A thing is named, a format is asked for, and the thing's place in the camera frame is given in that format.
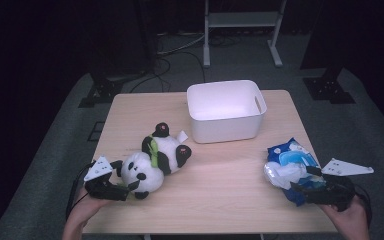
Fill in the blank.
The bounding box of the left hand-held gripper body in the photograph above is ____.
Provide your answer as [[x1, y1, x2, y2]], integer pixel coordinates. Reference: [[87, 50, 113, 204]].
[[83, 154, 129, 202]]

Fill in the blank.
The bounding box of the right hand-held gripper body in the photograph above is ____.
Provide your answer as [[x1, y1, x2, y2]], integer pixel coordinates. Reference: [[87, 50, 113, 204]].
[[304, 158, 374, 213]]

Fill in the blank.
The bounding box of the white wet wipe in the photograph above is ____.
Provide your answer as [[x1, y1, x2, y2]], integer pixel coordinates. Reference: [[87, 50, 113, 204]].
[[263, 161, 309, 190]]

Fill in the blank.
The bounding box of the black floor cable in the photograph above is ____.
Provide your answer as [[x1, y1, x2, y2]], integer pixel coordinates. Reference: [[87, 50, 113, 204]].
[[129, 49, 207, 94]]

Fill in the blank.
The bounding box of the white plastic storage bin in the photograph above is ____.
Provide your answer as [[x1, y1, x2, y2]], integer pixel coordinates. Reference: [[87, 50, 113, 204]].
[[186, 79, 268, 144]]

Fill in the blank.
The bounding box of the person's right hand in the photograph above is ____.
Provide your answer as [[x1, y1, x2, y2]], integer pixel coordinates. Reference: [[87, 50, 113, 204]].
[[318, 196, 369, 231]]

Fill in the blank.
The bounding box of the black stand base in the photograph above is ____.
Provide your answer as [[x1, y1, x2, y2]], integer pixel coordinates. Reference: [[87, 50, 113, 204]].
[[78, 72, 124, 109], [302, 68, 357, 105]]

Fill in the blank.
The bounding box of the panda plush toy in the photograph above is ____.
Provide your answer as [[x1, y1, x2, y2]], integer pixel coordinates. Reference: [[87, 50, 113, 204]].
[[111, 122, 193, 200]]

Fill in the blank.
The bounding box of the person's left hand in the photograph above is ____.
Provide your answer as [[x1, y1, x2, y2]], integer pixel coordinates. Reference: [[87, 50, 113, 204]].
[[67, 188, 113, 228]]

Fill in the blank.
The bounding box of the black square floor frame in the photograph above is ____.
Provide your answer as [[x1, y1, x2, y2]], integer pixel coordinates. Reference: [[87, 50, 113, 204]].
[[87, 121, 105, 142]]

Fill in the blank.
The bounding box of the white metal stand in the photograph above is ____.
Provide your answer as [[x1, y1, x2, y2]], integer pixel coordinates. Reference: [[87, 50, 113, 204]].
[[202, 0, 288, 69]]

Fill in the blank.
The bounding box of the blue wet wipes packet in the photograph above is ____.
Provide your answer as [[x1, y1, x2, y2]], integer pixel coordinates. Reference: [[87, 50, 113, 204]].
[[267, 137, 328, 207]]

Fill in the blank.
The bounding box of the grey floor cable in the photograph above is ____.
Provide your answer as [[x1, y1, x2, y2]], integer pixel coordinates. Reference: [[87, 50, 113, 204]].
[[156, 30, 208, 56]]

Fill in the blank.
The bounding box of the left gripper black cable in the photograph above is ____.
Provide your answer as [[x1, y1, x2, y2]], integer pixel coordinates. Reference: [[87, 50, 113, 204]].
[[65, 161, 96, 222]]

